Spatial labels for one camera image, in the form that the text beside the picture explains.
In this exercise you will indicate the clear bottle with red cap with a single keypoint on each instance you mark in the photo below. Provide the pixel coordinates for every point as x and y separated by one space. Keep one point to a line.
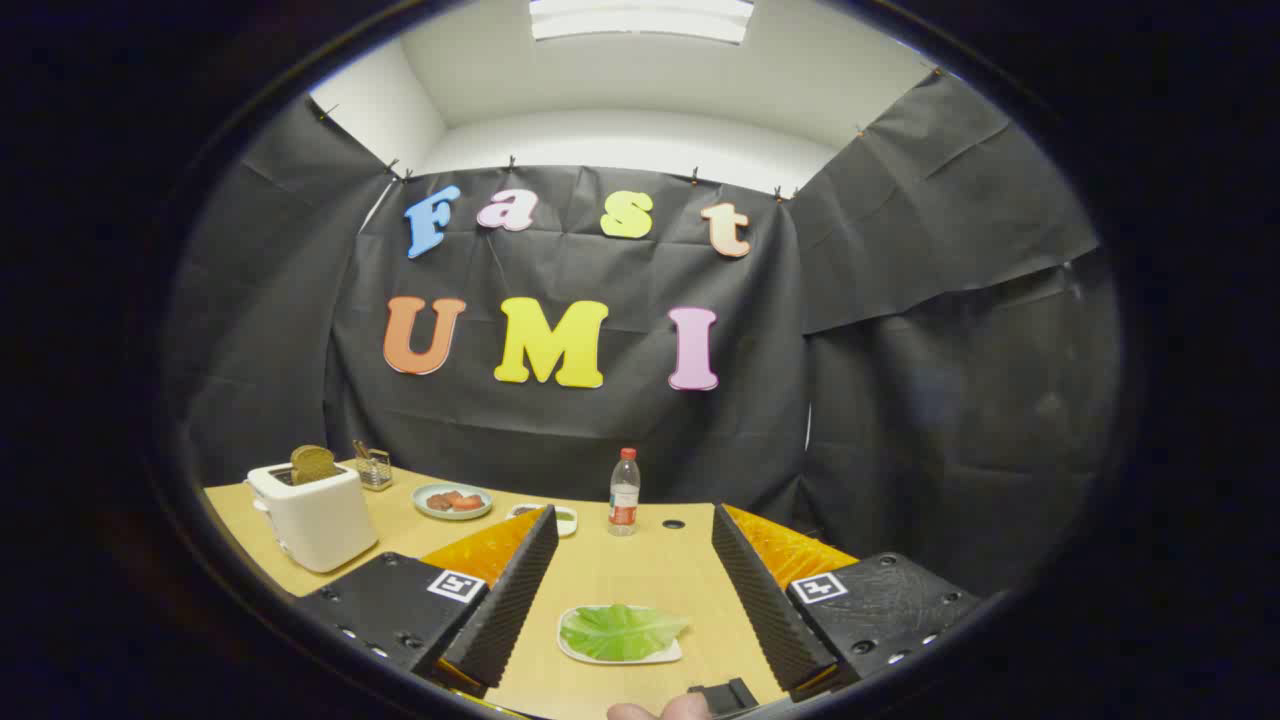
624 500

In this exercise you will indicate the green lettuce leaf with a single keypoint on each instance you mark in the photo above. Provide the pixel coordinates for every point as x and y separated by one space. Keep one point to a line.
620 632

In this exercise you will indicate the white square plate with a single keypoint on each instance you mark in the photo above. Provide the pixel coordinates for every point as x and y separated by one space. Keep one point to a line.
620 661

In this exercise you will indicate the brown bread slice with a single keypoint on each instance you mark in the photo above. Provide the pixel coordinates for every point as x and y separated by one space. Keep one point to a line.
313 464

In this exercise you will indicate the red ham slice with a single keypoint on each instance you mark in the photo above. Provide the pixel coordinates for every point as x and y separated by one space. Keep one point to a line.
467 502

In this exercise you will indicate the brown meat slice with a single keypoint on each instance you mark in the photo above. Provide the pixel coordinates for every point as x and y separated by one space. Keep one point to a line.
439 501

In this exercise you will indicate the white divided condiment dish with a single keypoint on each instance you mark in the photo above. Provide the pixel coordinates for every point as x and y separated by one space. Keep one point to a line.
566 520

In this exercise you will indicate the pale green round plate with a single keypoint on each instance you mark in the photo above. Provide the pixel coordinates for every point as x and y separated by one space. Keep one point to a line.
450 513

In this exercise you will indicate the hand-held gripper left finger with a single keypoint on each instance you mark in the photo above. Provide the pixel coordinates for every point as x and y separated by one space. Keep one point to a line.
515 590

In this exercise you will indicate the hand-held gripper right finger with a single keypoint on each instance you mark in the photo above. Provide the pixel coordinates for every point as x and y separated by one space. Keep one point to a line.
755 590

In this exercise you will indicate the white toaster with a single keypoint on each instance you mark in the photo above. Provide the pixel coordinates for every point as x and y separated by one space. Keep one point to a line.
320 520

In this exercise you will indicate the ceiling light panel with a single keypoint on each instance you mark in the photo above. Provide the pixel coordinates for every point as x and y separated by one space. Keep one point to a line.
640 20

